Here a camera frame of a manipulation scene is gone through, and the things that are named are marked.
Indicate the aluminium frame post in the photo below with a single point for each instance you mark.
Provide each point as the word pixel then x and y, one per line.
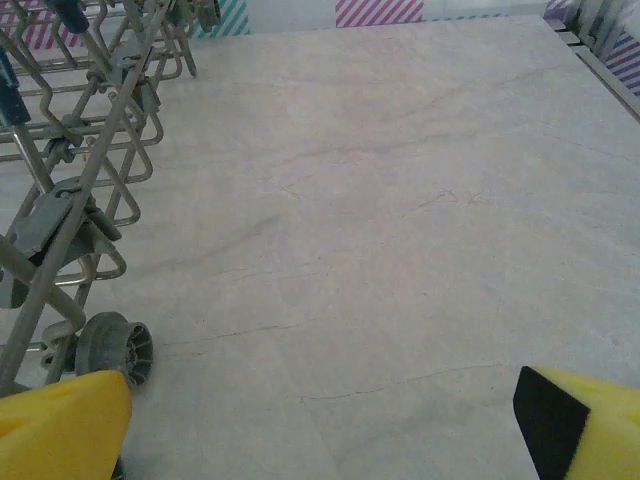
pixel 595 25

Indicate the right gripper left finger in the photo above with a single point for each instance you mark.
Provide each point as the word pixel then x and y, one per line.
pixel 60 430

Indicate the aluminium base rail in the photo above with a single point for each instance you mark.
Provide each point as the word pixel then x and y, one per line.
pixel 610 80

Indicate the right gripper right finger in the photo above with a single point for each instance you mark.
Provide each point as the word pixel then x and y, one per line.
pixel 590 435

